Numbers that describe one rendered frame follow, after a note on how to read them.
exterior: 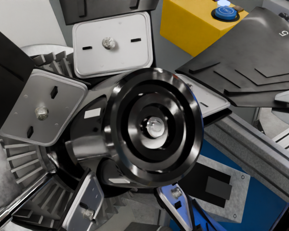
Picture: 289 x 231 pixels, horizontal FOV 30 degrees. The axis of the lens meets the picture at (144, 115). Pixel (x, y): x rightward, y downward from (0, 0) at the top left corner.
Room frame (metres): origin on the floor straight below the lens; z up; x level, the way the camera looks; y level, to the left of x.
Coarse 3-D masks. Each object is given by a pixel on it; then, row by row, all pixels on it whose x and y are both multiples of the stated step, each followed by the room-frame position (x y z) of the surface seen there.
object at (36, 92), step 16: (32, 80) 0.41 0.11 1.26; (48, 80) 0.42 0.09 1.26; (64, 80) 0.42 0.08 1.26; (32, 96) 0.41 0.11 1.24; (48, 96) 0.42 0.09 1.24; (64, 96) 0.42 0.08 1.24; (80, 96) 0.43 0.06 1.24; (16, 112) 0.41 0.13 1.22; (32, 112) 0.41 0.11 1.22; (64, 112) 0.42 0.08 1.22; (16, 128) 0.41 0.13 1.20; (48, 128) 0.42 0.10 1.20; (64, 128) 0.42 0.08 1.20; (48, 144) 0.42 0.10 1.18
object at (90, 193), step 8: (88, 176) 0.37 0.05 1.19; (88, 184) 0.36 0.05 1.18; (96, 184) 0.38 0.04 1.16; (80, 192) 0.35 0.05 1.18; (88, 192) 0.37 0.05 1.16; (96, 192) 0.39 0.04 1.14; (80, 200) 0.35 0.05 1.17; (88, 200) 0.37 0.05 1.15; (96, 200) 0.39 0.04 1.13; (72, 208) 0.34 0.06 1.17; (80, 208) 0.35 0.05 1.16; (96, 208) 0.39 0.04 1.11; (72, 216) 0.34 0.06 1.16; (80, 216) 0.36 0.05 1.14; (64, 224) 0.33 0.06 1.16; (72, 224) 0.34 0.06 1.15; (80, 224) 0.36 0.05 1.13; (88, 224) 0.38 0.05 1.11
